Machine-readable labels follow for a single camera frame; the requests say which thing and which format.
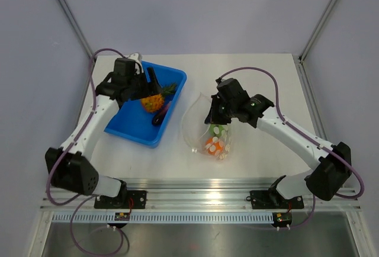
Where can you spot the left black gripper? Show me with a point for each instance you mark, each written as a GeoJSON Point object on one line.
{"type": "Point", "coordinates": [152, 87]}

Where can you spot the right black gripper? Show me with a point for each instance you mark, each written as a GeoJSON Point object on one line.
{"type": "Point", "coordinates": [213, 118]}

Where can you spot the toy pineapple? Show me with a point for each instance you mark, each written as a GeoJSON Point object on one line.
{"type": "Point", "coordinates": [154, 103]}

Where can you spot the dark purple toy eggplant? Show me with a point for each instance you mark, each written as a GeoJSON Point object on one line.
{"type": "Point", "coordinates": [159, 117]}

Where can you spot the green toy ball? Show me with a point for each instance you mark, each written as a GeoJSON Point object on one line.
{"type": "Point", "coordinates": [218, 130]}

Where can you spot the clear zip top bag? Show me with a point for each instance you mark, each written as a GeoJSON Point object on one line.
{"type": "Point", "coordinates": [195, 132]}

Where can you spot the orange toy fruit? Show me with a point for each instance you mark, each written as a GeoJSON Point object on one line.
{"type": "Point", "coordinates": [214, 146]}

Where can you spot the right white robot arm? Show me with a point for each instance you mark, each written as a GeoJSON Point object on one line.
{"type": "Point", "coordinates": [328, 163]}

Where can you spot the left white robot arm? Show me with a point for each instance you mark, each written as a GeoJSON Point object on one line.
{"type": "Point", "coordinates": [69, 165]}

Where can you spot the blue plastic bin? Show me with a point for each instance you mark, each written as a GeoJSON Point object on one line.
{"type": "Point", "coordinates": [133, 123]}

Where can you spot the right small circuit board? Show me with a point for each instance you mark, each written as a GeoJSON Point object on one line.
{"type": "Point", "coordinates": [281, 220]}

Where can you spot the small circuit board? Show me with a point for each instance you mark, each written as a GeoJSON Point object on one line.
{"type": "Point", "coordinates": [281, 220]}
{"type": "Point", "coordinates": [122, 216]}

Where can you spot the left small circuit board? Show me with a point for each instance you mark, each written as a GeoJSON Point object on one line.
{"type": "Point", "coordinates": [122, 216]}

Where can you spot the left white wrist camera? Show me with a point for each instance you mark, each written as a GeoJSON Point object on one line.
{"type": "Point", "coordinates": [137, 58]}

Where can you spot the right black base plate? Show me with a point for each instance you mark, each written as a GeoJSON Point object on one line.
{"type": "Point", "coordinates": [260, 200]}

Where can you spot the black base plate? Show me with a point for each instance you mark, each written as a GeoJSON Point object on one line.
{"type": "Point", "coordinates": [134, 199]}
{"type": "Point", "coordinates": [260, 200]}

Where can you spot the aluminium rail frame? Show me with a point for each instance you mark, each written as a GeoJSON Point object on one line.
{"type": "Point", "coordinates": [197, 195]}

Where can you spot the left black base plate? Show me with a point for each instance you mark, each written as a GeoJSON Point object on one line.
{"type": "Point", "coordinates": [134, 199]}

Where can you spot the white slotted cable duct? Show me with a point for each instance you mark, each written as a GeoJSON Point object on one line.
{"type": "Point", "coordinates": [166, 218]}

